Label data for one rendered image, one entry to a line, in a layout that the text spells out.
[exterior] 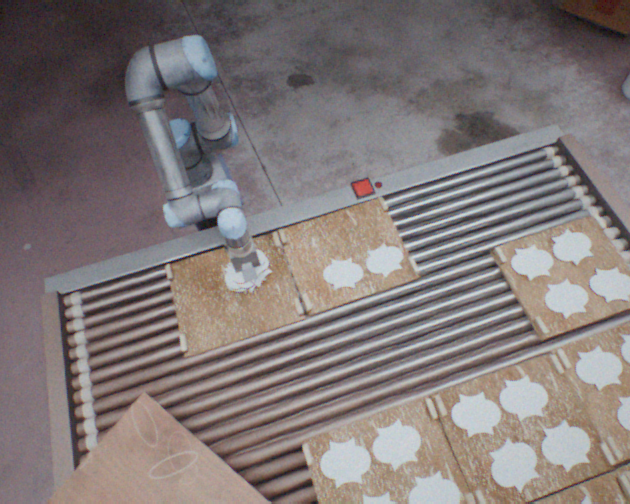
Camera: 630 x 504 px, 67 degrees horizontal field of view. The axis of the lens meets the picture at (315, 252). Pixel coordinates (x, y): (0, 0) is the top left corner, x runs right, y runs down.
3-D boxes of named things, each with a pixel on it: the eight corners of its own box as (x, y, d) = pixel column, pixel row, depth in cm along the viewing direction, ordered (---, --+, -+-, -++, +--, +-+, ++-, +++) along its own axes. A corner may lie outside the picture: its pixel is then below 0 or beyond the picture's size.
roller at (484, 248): (77, 378, 159) (70, 374, 154) (592, 208, 182) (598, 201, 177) (79, 392, 157) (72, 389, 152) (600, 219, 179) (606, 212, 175)
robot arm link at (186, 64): (196, 131, 177) (145, 35, 123) (235, 121, 178) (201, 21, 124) (204, 161, 174) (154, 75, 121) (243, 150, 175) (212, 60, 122)
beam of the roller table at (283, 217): (52, 284, 177) (43, 278, 172) (550, 133, 201) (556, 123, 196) (54, 305, 173) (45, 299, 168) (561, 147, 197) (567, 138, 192)
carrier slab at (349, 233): (277, 232, 176) (277, 230, 175) (380, 199, 181) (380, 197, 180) (308, 317, 161) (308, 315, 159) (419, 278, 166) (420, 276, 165)
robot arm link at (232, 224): (240, 201, 134) (247, 226, 130) (247, 221, 144) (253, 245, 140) (213, 208, 133) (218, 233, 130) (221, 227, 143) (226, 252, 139)
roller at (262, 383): (84, 438, 150) (76, 437, 146) (624, 252, 173) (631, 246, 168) (85, 454, 148) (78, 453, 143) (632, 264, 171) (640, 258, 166)
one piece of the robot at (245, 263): (229, 269, 139) (239, 290, 154) (259, 260, 140) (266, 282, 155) (220, 235, 144) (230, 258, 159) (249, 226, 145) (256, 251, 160)
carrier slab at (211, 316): (167, 267, 171) (166, 265, 170) (277, 234, 176) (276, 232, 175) (186, 358, 156) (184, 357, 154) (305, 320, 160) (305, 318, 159)
